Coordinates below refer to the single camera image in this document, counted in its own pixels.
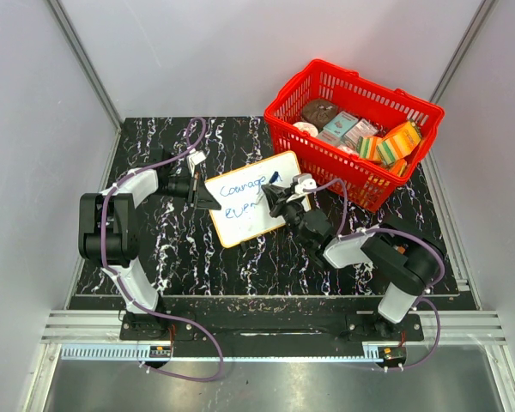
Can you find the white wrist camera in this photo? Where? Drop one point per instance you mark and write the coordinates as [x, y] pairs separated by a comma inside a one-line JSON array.
[[194, 158], [302, 184]]

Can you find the orange sponge pack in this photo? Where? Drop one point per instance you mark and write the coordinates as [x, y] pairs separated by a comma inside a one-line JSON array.
[[403, 139]]

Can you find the blue capped whiteboard marker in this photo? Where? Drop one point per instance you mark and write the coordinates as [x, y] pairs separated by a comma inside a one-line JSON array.
[[270, 191]]

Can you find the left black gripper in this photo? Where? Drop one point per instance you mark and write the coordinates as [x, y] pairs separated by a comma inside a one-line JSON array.
[[205, 200]]

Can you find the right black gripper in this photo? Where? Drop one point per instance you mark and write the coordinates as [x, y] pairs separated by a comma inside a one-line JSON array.
[[275, 194]]

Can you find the red plastic shopping basket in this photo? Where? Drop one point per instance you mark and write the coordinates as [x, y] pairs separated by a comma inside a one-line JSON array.
[[326, 157]]

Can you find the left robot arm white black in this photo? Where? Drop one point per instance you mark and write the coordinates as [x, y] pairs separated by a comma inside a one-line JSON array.
[[109, 233]]

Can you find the yellow green sponge pack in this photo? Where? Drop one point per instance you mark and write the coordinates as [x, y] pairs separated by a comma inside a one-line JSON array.
[[368, 149]]

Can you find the pink white carton box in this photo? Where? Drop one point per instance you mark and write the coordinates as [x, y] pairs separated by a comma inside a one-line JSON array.
[[362, 129]]

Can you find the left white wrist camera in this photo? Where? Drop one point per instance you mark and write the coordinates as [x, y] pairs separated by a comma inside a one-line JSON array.
[[194, 158]]

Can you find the aluminium frame rail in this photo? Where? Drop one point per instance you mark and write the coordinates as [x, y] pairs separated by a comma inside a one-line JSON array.
[[107, 335]]

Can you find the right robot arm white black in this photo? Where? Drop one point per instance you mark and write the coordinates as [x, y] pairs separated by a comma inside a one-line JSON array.
[[411, 260]]

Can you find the teal small carton box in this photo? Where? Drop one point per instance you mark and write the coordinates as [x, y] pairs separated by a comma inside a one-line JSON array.
[[341, 123]]

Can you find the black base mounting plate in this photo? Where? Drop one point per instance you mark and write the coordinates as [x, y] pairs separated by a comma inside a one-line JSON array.
[[355, 319]]

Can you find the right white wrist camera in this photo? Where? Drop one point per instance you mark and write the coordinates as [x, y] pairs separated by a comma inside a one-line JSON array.
[[302, 184]]

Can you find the brown chocolate muffin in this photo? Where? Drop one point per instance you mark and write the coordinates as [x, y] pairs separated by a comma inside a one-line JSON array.
[[319, 112]]

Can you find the yellow framed whiteboard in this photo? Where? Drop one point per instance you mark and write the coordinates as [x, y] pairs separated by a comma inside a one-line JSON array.
[[244, 212]]

